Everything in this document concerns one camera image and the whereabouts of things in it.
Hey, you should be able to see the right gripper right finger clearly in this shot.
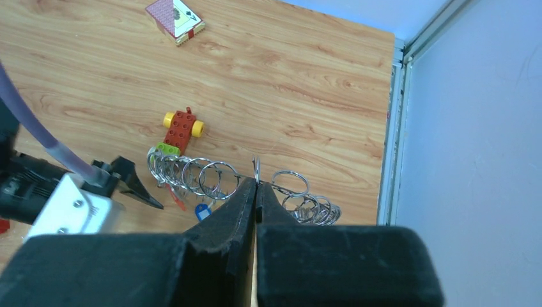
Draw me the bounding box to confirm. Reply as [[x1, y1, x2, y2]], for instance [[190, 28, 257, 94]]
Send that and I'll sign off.
[[255, 184, 445, 306]]

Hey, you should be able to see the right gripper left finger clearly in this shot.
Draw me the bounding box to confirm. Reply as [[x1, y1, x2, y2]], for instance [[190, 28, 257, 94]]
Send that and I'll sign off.
[[1, 178, 257, 306]]

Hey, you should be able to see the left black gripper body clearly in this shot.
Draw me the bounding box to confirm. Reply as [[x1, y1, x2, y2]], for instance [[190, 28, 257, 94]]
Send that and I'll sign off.
[[1, 103, 112, 225]]

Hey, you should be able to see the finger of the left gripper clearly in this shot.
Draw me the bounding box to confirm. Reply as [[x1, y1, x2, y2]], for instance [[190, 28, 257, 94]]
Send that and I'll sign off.
[[111, 156, 164, 210]]

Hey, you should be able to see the key with blue tag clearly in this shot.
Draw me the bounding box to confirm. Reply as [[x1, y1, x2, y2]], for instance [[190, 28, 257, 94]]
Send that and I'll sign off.
[[194, 203, 213, 222]]

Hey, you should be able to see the large metal keyring with rings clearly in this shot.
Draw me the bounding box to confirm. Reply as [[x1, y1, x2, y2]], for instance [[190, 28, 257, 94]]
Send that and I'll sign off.
[[146, 146, 342, 226]]

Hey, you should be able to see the toy brick car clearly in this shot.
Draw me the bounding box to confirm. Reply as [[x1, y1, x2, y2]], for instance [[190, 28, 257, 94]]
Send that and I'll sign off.
[[157, 107, 205, 156]]

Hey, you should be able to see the playing card box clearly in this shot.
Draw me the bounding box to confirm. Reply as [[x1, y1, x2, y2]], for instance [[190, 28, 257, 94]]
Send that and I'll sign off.
[[145, 0, 206, 46]]

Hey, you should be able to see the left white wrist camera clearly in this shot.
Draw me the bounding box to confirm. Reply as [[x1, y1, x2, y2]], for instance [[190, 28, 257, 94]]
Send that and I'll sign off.
[[23, 173, 125, 242]]

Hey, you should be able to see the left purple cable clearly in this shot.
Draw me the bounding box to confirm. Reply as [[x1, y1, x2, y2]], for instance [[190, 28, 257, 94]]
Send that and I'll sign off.
[[0, 61, 107, 187]]

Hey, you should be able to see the right aluminium frame post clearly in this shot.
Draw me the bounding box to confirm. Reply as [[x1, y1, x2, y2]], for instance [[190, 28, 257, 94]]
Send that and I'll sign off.
[[376, 1, 475, 226]]

